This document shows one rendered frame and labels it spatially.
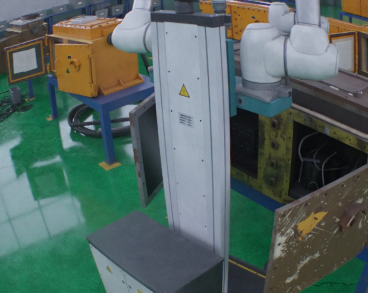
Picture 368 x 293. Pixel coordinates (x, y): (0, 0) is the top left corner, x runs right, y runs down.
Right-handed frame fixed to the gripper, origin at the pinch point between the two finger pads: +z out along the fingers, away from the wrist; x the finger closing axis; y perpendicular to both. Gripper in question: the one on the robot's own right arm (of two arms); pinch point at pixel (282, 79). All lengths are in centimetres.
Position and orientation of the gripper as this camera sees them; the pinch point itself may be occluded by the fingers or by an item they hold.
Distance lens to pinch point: 190.6
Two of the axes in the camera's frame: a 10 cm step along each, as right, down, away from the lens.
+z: 0.5, 9.0, 4.4
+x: 7.1, 2.8, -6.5
